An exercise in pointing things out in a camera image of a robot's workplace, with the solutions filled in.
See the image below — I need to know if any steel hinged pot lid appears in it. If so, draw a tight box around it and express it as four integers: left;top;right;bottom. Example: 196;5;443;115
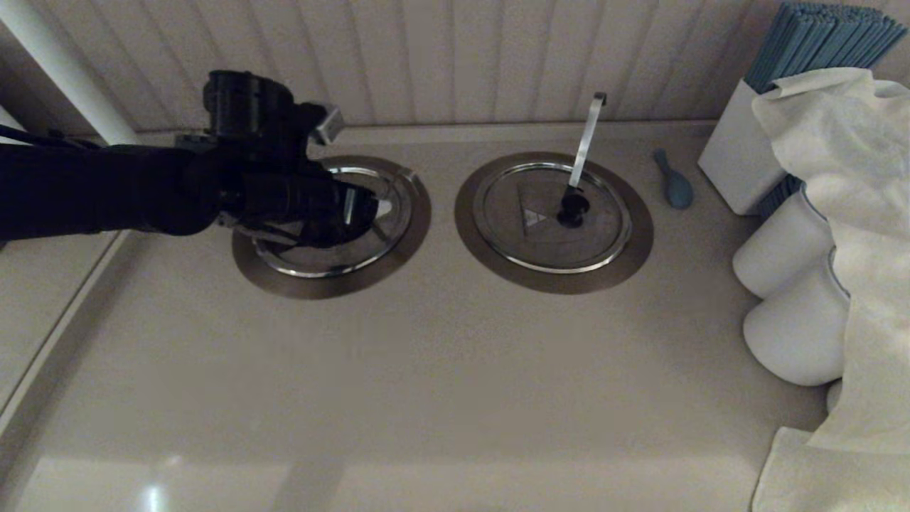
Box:
252;166;414;278
473;162;633;274

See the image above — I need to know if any blue rice paddle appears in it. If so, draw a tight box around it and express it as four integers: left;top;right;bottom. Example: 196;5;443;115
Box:
653;149;694;211

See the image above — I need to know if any white support pole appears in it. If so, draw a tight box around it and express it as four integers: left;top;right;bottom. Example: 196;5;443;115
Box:
0;0;139;146

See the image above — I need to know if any white square holder box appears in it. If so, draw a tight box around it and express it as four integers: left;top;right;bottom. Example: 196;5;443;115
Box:
697;80;783;216

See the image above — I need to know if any blue ribbed pack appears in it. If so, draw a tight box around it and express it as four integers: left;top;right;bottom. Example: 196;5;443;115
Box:
757;174;803;220

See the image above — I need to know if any blue straw bundle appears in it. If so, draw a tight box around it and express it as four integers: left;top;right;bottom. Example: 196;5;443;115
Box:
743;4;907;95

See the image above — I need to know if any white cloth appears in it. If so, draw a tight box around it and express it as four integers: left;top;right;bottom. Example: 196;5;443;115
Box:
750;68;910;512

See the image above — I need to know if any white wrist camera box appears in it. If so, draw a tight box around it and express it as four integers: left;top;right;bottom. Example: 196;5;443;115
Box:
307;105;347;148

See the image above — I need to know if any right flat ladle handle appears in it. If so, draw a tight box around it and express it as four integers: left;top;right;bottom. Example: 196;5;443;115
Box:
567;92;607;193

